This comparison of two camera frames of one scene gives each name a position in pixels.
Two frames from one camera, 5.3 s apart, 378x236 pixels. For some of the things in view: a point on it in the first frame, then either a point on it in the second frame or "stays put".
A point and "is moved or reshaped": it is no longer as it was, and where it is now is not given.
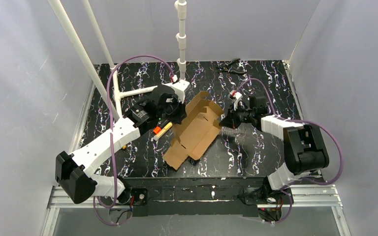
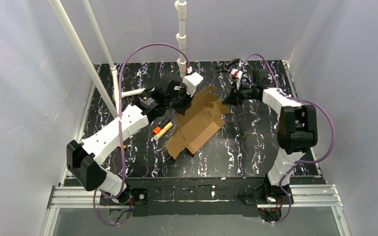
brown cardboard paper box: [193, 134] is moved or reshaped
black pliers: [228, 67] stays put
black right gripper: [234, 117] → [234, 97]
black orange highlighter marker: [158, 128] stays put
